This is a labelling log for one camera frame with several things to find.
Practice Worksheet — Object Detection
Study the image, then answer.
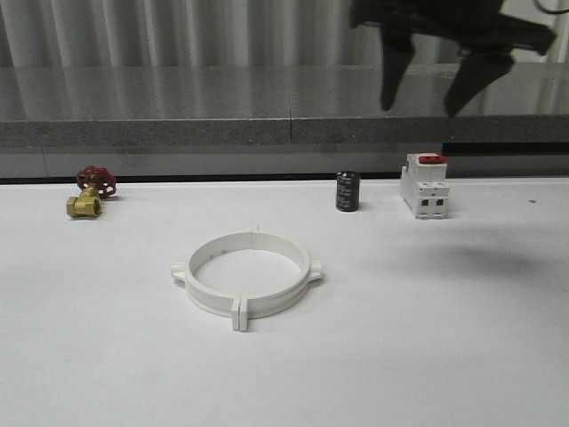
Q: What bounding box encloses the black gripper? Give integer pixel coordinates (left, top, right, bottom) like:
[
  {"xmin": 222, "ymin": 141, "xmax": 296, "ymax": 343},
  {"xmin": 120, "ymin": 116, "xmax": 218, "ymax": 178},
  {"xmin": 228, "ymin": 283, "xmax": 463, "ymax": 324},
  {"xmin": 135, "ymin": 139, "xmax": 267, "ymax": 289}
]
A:
[{"xmin": 349, "ymin": 0, "xmax": 556, "ymax": 117}]

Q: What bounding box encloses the white half-ring pipe clamp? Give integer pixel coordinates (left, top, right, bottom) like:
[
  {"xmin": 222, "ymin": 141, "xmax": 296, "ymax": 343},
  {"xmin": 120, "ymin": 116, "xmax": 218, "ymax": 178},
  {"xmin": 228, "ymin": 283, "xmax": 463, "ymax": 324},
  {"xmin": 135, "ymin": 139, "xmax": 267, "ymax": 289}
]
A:
[{"xmin": 232, "ymin": 230, "xmax": 324, "ymax": 332}]

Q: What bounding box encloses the black cylindrical capacitor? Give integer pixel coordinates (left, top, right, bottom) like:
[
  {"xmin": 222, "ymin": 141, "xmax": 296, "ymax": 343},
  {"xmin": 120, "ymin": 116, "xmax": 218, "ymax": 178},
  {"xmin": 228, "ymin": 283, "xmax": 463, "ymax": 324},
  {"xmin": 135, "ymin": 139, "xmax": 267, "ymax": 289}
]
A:
[{"xmin": 335, "ymin": 171, "xmax": 361, "ymax": 212}]

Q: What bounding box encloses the grey stone counter ledge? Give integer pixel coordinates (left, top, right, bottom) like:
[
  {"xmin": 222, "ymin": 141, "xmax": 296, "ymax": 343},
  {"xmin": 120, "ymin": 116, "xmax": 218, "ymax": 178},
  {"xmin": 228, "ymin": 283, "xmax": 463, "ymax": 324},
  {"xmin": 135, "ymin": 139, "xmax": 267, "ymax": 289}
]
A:
[{"xmin": 1, "ymin": 63, "xmax": 568, "ymax": 181}]

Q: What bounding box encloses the brass valve red handwheel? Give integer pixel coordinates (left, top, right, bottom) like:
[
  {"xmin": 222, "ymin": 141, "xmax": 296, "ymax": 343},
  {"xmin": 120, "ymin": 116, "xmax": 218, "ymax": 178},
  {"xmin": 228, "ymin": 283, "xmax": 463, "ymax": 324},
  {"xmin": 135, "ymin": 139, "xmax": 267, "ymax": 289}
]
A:
[{"xmin": 66, "ymin": 165, "xmax": 116, "ymax": 218}]

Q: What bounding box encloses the white circuit breaker red switch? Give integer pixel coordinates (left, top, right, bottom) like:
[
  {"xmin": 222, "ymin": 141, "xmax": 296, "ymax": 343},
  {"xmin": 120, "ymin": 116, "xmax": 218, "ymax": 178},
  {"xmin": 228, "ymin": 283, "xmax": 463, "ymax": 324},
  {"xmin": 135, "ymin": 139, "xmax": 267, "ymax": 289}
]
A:
[{"xmin": 400, "ymin": 153, "xmax": 450, "ymax": 219}]

